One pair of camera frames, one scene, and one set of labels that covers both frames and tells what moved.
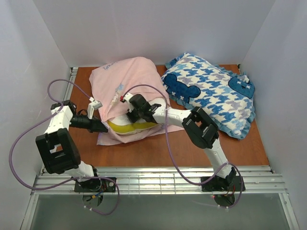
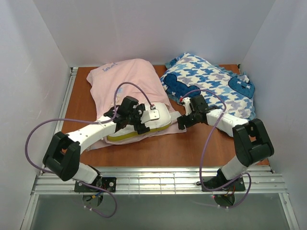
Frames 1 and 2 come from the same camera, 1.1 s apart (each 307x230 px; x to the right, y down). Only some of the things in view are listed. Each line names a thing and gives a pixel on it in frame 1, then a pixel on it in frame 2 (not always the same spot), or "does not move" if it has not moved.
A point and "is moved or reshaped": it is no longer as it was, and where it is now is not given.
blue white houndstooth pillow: x=227 y=94 does not move
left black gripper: x=91 y=124 -> x=140 y=123
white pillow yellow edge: x=121 y=123 is moved or reshaped
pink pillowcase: x=110 y=80 is moved or reshaped
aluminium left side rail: x=73 y=74 does not move
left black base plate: x=96 y=185 does not move
